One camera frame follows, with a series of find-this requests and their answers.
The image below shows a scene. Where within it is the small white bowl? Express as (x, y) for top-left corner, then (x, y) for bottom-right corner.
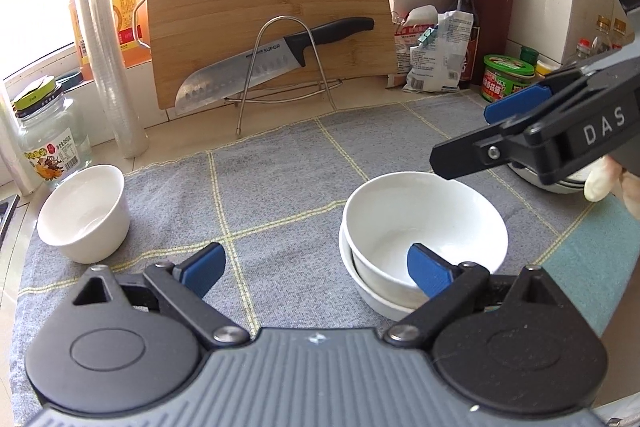
(37, 165), (130, 265)

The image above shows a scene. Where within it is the gloved right hand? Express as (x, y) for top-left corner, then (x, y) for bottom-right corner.
(584, 155), (640, 220)

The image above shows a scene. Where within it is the green lidded sauce jar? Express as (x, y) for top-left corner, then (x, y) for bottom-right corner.
(480, 54), (535, 103)

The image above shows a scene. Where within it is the white seasoning bag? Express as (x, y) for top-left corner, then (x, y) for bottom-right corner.
(404, 11), (469, 93)

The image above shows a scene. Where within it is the dark red knife block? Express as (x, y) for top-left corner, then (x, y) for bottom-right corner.
(454, 0), (513, 88)

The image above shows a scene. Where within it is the grey checked table cloth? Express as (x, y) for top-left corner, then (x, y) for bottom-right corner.
(8, 91), (640, 427)

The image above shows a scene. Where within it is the red and white snack bag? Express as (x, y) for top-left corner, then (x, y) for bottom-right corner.
(386, 5), (438, 89)

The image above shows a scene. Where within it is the clear glass jar green lid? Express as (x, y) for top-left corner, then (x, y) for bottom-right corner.
(12, 76), (91, 188)

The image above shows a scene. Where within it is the plastic wrap roll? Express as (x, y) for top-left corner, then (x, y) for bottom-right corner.
(75, 0), (149, 158)

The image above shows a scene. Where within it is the metal wire stand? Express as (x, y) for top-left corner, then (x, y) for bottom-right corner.
(224, 15), (352, 138)

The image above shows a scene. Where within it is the black handled santoku knife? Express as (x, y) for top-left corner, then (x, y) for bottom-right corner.
(174, 16), (374, 116)

